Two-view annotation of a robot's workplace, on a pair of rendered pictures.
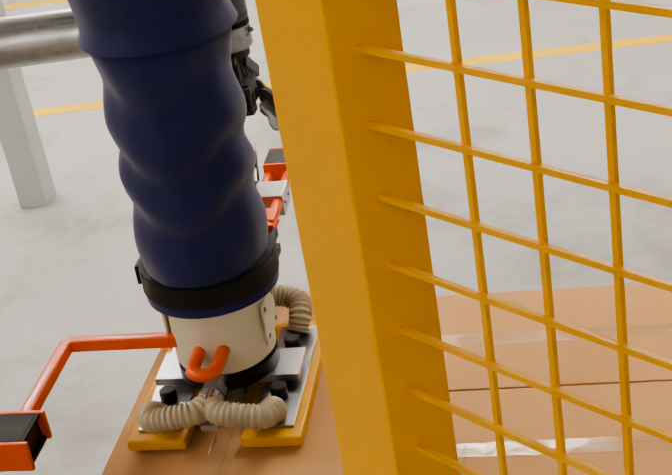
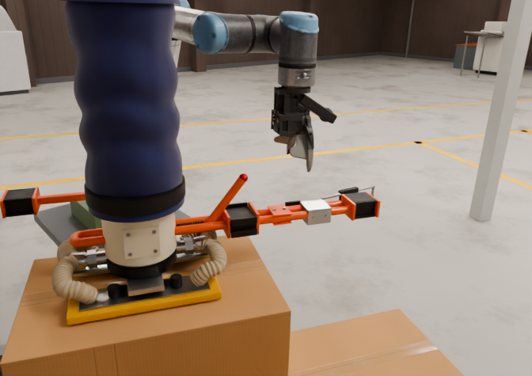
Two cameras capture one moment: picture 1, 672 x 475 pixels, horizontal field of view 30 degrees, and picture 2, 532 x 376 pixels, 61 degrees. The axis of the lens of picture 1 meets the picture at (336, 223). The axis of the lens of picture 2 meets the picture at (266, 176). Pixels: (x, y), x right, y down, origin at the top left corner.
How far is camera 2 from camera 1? 1.83 m
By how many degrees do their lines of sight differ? 54
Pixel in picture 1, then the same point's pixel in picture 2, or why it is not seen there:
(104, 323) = (423, 275)
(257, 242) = (119, 183)
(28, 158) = (482, 195)
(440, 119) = not seen: outside the picture
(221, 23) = not seen: outside the picture
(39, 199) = (477, 216)
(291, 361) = (144, 284)
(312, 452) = (62, 334)
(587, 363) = not seen: outside the picture
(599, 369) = not seen: outside the picture
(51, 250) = (453, 236)
